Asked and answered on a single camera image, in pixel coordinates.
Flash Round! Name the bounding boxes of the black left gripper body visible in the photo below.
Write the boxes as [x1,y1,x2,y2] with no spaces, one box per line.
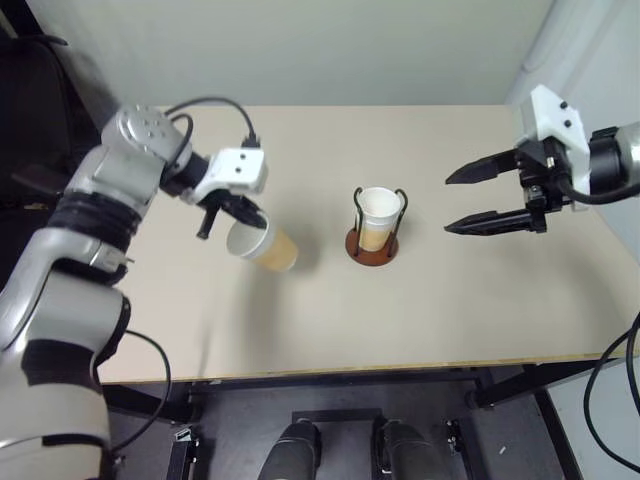
[202,188,252,215]

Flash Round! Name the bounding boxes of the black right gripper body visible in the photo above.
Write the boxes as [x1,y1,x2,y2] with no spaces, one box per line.
[514,137,576,234]

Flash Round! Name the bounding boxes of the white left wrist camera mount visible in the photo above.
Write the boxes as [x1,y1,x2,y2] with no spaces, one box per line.
[192,147,268,206]

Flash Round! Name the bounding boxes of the black right arm hanging cable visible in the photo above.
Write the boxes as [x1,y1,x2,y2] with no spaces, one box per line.
[584,312,640,466]

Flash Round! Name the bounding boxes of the dark rounded shape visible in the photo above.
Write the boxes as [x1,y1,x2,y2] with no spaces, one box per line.
[372,418,436,480]
[259,418,321,480]

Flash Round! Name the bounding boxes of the black frame foot bracket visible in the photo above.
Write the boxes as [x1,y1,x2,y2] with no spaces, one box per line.
[169,424,201,480]
[443,418,474,457]

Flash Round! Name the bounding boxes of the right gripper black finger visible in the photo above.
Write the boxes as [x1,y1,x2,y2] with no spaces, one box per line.
[444,148,521,186]
[442,207,534,236]

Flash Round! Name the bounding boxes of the black metal table frame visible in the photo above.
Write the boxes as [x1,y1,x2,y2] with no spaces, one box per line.
[99,357,626,480]

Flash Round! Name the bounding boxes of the tan and white paper cup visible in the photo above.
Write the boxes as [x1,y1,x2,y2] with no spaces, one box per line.
[359,209,401,254]
[225,213,300,274]
[358,186,403,221]

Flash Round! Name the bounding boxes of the black arm hanging cable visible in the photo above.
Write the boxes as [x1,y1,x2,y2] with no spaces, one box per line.
[112,328,172,454]
[584,312,640,466]

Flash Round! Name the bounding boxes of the brown wire cup holder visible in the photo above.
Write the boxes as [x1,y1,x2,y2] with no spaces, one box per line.
[344,186,409,268]

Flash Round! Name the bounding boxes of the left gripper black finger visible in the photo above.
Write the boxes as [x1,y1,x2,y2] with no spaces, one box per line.
[227,195,269,231]
[196,204,221,241]

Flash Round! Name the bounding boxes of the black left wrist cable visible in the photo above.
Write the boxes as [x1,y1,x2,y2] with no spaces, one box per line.
[163,96,263,150]

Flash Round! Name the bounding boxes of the black left arm hanging cable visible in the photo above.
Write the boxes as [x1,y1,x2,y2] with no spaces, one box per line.
[112,328,172,454]

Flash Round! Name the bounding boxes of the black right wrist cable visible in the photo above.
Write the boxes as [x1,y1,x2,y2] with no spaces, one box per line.
[547,152,640,205]

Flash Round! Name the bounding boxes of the black chair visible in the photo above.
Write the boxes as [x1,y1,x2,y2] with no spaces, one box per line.
[0,9,119,201]

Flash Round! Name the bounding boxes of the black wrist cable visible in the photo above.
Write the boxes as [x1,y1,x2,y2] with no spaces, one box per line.
[163,96,263,150]
[547,152,640,205]

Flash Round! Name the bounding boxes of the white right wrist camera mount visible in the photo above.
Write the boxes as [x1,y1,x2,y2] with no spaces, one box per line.
[519,84,594,211]

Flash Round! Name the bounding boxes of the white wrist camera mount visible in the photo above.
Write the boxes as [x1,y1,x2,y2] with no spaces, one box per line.
[192,147,268,206]
[519,84,594,211]

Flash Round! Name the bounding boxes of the black flat base plate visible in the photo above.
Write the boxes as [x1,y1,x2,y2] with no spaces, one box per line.
[291,408,384,426]

